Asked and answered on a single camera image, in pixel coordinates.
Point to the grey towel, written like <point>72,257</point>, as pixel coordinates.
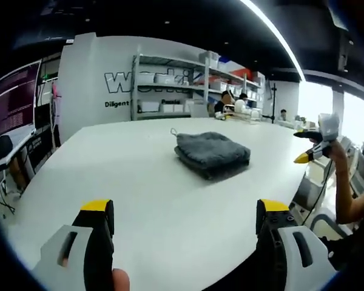
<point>212,151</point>

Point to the person's right hand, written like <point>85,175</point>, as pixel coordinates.
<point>336,151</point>

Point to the person's left hand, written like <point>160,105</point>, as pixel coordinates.
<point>121,280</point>

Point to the white chair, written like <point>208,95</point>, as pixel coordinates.
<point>312,188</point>

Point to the black tripod stand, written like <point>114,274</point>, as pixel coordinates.
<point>273,103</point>

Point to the white robot device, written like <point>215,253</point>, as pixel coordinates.
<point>242,110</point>

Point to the ceiling light strip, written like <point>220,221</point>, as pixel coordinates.
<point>279,39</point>

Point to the white side desk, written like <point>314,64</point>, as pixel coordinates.
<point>6,151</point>

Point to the black office chair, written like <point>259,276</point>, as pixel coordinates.
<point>3,147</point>

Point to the grey metal storage shelf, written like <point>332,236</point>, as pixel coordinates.
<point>182,88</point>

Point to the large monitor screen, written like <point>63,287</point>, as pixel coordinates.
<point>13,100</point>

